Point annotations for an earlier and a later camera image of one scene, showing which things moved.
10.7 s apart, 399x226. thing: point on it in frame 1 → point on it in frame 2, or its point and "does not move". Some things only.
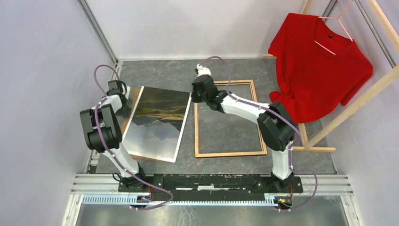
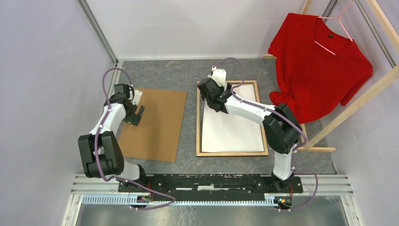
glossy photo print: (155, 127) → (224, 133)
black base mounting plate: (208, 187) does not move
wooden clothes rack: (393, 76) does not move
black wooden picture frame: (196, 121) does not move
